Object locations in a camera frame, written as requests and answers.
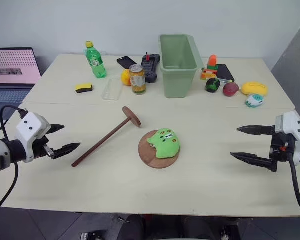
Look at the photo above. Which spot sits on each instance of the green soda bottle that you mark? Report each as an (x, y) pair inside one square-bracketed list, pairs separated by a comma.
[(97, 63)]

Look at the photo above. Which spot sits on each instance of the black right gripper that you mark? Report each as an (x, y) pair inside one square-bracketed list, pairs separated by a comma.
[(281, 147)]

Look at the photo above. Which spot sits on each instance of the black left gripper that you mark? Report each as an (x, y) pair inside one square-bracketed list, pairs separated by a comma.
[(40, 147)]

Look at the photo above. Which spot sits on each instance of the orange fruit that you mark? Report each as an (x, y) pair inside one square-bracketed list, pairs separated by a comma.
[(125, 78)]

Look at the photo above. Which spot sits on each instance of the yellow and black sponge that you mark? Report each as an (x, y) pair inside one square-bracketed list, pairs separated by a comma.
[(83, 88)]

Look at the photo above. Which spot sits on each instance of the white and teal small gadget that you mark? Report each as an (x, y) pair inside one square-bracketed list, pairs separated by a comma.
[(254, 100)]

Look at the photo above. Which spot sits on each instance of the green and black avocado toy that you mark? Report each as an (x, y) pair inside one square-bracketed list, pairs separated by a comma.
[(212, 85)]

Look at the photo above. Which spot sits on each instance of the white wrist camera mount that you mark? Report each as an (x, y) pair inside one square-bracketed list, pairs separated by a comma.
[(30, 130), (293, 125)]

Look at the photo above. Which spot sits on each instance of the round wooden board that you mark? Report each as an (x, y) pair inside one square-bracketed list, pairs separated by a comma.
[(150, 156)]

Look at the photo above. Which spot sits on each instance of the yellow fruit can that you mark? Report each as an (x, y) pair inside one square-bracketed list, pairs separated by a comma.
[(137, 80)]

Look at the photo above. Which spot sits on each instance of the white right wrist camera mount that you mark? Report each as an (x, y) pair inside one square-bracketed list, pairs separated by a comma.
[(293, 125)]

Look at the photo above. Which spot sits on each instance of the green plastic bin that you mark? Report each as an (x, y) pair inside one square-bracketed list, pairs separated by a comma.
[(178, 75)]

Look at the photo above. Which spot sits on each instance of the brown wooden rod with disc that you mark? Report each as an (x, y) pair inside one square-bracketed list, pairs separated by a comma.
[(103, 141)]

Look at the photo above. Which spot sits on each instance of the green plush toy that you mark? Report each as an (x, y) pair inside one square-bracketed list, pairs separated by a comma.
[(166, 145)]

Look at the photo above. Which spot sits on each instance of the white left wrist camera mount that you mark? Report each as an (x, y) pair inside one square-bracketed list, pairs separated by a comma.
[(30, 130)]

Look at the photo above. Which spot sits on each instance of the colourful toy block figure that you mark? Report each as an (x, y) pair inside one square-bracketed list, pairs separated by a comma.
[(210, 67)]

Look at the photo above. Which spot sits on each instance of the clear phone case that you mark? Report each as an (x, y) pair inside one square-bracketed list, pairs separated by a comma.
[(112, 88)]

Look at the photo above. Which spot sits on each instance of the dark rounded shape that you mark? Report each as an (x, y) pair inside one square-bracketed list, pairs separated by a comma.
[(133, 227)]

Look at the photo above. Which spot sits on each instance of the black remote controller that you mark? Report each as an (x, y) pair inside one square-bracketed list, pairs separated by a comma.
[(150, 68)]

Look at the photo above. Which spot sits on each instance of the open laptop computer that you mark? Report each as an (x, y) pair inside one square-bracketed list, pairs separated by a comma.
[(10, 72)]

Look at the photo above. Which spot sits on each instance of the dark red fruit toy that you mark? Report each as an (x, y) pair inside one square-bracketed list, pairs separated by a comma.
[(230, 89)]

